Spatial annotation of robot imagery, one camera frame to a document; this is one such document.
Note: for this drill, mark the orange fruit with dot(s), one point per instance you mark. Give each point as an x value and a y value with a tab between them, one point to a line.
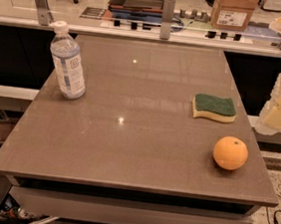
230	153

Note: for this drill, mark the clear plastic water bottle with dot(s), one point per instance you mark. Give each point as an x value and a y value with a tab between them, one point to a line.
67	62

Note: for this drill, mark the green and yellow sponge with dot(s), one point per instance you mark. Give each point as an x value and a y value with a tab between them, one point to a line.
212	107

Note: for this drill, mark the cardboard box with label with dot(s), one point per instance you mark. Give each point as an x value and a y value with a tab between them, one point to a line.
232	15

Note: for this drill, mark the grey table drawer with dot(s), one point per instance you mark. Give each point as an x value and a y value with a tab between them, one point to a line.
116	211

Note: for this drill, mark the middle metal bracket post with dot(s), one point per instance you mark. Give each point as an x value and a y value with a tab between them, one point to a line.
166	19

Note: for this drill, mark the metal bracket post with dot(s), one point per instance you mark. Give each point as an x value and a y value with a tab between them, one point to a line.
45	17
166	19

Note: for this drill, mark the left metal bracket post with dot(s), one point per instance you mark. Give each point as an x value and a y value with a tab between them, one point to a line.
45	17

